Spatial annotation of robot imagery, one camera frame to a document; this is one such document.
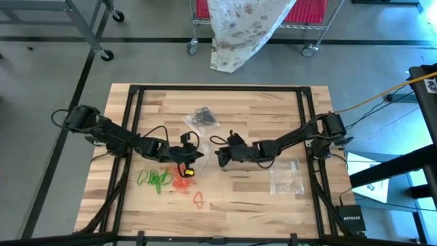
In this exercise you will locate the white paper sheet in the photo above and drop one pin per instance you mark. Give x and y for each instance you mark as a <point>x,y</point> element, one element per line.
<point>368,184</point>

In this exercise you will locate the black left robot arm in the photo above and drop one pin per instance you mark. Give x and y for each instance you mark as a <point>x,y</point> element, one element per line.
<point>116,136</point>

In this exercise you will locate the black rubber band pile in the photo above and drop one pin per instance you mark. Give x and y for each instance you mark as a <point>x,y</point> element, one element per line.
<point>203,115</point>

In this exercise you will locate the black Netgear network switch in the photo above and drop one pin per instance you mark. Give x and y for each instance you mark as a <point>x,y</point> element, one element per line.
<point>351,218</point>

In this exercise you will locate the red plastic bin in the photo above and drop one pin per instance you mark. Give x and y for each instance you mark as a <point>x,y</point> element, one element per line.
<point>307,10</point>
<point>203,8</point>

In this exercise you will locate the white floral cloth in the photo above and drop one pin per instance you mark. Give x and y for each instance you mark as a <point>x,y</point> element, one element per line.
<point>242,30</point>

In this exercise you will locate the orange rubber band pile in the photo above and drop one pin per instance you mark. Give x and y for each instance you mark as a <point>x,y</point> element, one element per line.
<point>179,182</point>

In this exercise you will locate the green rubber band pile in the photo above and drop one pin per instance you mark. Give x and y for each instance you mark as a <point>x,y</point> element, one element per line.
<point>155,179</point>

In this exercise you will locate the grey wheeled table frame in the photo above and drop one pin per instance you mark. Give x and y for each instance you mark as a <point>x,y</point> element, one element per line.
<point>85,30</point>

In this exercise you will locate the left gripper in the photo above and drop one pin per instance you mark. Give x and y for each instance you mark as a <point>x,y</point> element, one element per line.
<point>184,153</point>

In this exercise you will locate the black stand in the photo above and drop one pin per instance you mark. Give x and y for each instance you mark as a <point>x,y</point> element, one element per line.
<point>423,102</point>

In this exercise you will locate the single orange rubber band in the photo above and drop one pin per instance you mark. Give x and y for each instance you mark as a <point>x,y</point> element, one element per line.
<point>194,200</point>

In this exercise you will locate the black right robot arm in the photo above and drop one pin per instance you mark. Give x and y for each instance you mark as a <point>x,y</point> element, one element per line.
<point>293,136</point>

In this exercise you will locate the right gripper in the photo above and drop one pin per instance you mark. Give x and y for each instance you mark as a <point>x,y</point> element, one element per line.
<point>242,152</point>

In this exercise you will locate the black aluminium table frame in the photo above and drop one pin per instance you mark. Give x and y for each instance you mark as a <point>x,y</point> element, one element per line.
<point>218,87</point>

